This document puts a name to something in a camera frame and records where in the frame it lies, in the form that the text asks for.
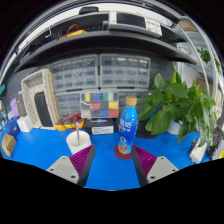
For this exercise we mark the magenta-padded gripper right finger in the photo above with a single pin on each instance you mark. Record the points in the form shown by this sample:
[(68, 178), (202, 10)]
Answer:
[(154, 168)]

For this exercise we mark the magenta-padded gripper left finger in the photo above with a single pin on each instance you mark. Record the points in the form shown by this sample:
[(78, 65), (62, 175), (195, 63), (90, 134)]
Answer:
[(71, 168)]

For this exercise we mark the blue drink bottle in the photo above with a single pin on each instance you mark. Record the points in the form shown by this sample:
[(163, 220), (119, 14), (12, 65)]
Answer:
[(128, 128)]

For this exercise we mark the white faceted cup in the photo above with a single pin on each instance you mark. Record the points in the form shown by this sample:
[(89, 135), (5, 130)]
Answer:
[(83, 143)]

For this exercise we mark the flat round red coaster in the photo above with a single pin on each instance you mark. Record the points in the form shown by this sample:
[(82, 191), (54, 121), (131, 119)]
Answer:
[(120, 156)]

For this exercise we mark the metal spoon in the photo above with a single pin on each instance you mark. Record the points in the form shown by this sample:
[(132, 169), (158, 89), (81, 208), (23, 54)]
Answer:
[(77, 131)]

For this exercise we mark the black zip case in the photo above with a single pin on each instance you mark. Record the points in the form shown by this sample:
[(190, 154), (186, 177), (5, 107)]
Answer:
[(143, 131)]

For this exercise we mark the yellow multimeter with red leads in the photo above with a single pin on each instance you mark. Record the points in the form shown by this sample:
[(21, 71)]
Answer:
[(65, 126)]

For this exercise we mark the white power adapter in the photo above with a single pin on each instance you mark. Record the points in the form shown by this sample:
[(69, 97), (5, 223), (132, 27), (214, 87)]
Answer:
[(197, 152)]

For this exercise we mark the black and white small box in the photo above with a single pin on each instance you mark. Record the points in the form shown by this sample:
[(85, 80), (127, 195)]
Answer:
[(99, 126)]

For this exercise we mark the white carton box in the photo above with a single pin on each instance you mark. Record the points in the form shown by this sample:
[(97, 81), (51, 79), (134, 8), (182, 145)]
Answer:
[(25, 124)]

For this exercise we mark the black rectangular speaker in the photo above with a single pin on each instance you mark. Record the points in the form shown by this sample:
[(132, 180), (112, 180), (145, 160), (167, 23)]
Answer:
[(43, 110)]

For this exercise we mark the grey small-parts drawer cabinet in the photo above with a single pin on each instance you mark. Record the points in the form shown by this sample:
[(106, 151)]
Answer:
[(75, 73), (68, 103), (131, 95), (125, 71)]

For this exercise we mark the green potted plant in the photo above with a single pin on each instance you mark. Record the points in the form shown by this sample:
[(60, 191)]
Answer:
[(170, 103)]

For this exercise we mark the brown cardboard box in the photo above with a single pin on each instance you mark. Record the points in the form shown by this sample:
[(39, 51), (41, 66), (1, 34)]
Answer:
[(8, 145)]

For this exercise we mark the clear box of coloured parts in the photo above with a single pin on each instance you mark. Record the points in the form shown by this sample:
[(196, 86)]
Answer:
[(100, 105)]

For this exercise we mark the blue box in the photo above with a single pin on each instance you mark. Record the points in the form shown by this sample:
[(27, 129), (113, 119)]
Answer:
[(12, 127)]

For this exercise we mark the dark grey flat box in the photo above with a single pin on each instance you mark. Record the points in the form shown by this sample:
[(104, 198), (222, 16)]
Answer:
[(21, 104)]

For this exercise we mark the purple bag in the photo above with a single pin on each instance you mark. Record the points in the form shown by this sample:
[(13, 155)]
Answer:
[(14, 107)]

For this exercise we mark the white pegboard tray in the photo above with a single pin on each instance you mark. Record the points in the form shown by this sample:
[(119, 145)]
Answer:
[(31, 86)]

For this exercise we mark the white metal shelf unit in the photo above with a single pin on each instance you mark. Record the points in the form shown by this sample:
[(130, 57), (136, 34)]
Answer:
[(205, 56)]

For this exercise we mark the dark grey overhead shelf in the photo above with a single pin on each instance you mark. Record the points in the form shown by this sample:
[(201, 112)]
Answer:
[(106, 41)]

